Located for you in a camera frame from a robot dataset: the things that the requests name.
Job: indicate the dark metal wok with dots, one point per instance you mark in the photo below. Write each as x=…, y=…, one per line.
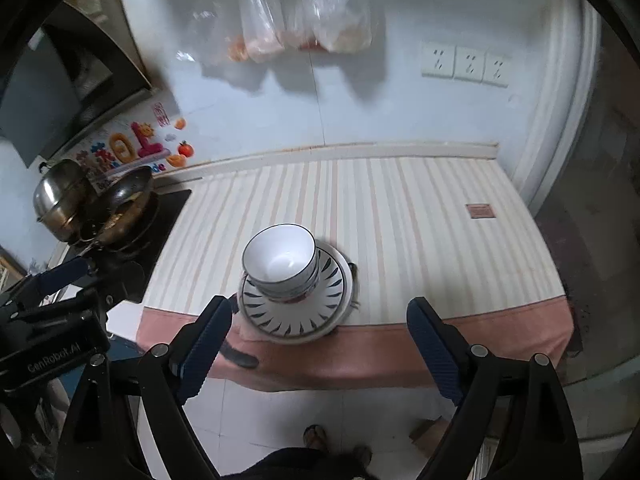
x=122, y=202

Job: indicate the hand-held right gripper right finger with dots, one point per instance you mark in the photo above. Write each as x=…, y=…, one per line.
x=435, y=360

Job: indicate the person's dark clothing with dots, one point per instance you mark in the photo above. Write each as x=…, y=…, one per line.
x=290, y=467

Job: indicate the white wall socket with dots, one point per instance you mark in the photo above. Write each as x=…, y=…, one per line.
x=438, y=60
x=497, y=69
x=469, y=64

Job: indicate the person's foot in sandal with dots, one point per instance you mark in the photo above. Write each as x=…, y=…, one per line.
x=315, y=436

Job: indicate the steel cooking pot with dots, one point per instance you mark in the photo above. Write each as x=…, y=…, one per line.
x=57, y=195

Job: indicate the colourful wall sticker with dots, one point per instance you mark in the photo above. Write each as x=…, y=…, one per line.
x=125, y=147

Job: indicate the clear plastic bag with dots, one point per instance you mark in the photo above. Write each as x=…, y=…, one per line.
x=342, y=10
x=260, y=20
x=220, y=35

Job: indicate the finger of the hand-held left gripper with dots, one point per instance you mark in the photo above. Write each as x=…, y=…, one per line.
x=65, y=272
x=125, y=282

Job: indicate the brown square label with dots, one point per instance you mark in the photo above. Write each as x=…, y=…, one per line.
x=481, y=211

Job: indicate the black gas stove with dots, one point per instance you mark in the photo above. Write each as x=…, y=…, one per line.
x=165, y=220

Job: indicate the range hood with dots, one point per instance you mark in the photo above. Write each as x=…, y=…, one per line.
x=45, y=95

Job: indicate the brown cardboard box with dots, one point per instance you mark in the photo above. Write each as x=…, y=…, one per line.
x=431, y=436

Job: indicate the dark rimmed white bowl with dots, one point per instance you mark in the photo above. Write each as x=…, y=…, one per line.
x=277, y=252

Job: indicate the black oval object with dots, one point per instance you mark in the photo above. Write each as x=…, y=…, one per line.
x=241, y=357

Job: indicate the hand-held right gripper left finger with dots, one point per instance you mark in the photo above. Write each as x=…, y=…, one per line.
x=205, y=355

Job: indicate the striped tablecloth with pink border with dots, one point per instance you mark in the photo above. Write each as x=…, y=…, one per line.
x=390, y=240

